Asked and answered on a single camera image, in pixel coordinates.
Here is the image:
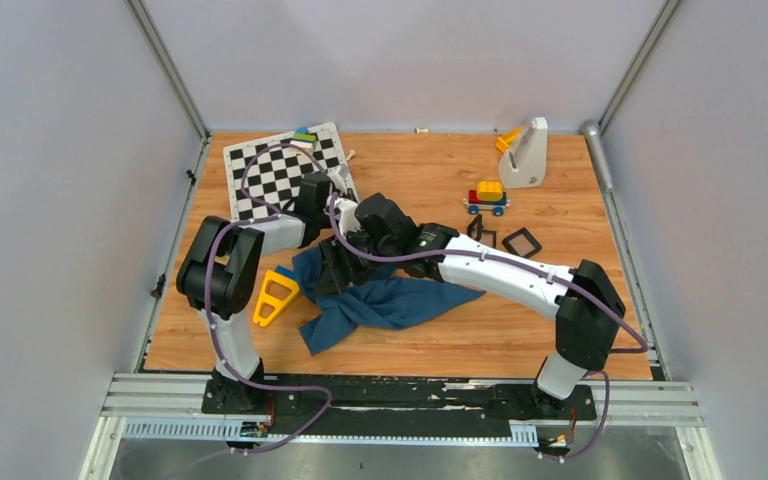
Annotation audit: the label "orange toy piece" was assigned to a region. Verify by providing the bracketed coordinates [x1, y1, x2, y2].
[495, 125, 524, 153]

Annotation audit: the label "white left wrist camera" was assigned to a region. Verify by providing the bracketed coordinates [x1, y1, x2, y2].
[327, 163, 355, 199]

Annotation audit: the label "colourful toy car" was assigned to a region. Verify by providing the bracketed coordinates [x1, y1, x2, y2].
[462, 180, 511, 216]

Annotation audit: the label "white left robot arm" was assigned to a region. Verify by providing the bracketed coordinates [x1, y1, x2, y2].
[176, 173, 337, 413]

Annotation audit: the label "black white checkerboard mat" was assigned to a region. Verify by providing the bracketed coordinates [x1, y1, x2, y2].
[223, 122, 358, 220]

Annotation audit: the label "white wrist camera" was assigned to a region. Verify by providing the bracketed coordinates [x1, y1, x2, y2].
[327, 163, 355, 199]
[335, 198, 362, 236]

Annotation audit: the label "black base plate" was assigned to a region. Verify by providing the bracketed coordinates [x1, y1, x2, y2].
[201, 374, 597, 439]

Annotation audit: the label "blue toy brick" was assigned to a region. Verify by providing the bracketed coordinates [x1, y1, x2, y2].
[274, 265, 296, 280]

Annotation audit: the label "white slotted cable duct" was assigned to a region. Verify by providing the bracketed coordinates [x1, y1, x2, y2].
[122, 417, 540, 447]

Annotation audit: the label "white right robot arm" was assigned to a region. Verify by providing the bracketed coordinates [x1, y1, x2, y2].
[322, 193, 628, 418]

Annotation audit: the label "yellow plastic frame toy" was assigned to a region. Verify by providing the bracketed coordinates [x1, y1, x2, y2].
[252, 269, 301, 328]

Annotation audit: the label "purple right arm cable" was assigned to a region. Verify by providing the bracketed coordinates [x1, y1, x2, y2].
[327, 192, 650, 463]

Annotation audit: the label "blue garment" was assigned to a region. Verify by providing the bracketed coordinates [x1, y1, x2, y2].
[292, 249, 485, 355]

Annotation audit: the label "white wedge stand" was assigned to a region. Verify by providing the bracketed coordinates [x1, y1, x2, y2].
[498, 117, 548, 189]

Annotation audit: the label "stacked toy bricks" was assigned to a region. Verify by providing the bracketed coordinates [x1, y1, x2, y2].
[290, 127, 319, 152]

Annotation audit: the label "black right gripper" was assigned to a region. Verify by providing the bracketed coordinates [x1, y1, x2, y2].
[316, 226, 399, 296]

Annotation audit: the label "black square frame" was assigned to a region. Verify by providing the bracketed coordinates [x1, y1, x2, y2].
[466, 214, 497, 248]
[502, 227, 542, 259]

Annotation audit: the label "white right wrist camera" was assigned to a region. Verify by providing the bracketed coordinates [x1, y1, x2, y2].
[335, 198, 362, 236]

